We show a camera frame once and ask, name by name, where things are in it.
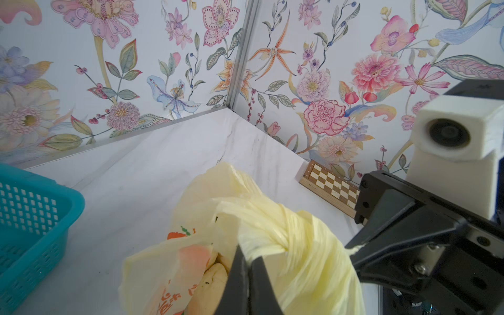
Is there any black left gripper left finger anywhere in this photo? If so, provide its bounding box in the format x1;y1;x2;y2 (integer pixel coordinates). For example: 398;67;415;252
214;246;249;315

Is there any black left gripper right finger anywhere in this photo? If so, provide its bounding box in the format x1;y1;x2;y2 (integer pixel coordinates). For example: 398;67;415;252
249;257;283;315

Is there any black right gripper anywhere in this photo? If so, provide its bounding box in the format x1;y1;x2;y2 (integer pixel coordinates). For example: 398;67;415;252
346;171;503;314

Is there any yellow plastic bag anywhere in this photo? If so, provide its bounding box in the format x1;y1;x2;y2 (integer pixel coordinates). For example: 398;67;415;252
119;163;366;314

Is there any wooden chessboard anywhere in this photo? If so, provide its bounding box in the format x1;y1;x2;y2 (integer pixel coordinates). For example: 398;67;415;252
299;160;360;219

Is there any teal plastic basket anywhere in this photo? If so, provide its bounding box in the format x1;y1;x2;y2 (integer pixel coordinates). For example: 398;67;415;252
1;164;85;314

